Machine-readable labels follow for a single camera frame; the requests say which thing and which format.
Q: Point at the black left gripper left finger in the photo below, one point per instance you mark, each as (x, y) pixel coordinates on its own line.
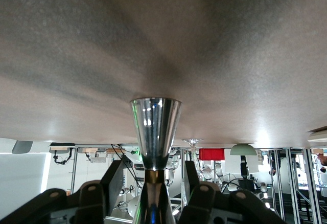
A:
(84, 203)

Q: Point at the steel double jigger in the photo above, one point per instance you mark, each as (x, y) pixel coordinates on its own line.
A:
(155, 132)

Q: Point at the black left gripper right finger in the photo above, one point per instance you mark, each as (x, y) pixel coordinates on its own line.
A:
(214, 203)

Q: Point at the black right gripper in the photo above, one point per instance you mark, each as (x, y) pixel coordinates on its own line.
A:
(244, 166)

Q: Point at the brown table cover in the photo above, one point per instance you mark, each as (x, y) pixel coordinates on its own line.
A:
(102, 42)

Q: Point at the red plastic bin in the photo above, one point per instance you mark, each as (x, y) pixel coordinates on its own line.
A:
(212, 154)

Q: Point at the clear wine glass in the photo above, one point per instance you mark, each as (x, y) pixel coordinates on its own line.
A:
(193, 144)

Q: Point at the green ceramic bowl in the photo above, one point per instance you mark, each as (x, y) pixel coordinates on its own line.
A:
(243, 150)

